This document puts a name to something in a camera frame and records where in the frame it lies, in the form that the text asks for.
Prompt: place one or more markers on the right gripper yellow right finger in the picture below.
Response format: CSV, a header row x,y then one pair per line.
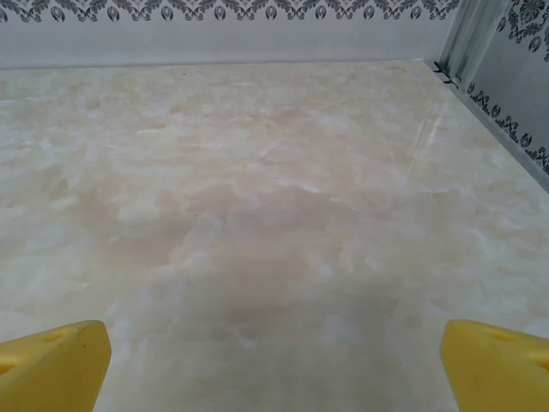
x,y
497,369

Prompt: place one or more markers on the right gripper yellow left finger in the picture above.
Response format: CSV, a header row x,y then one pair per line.
x,y
51,369

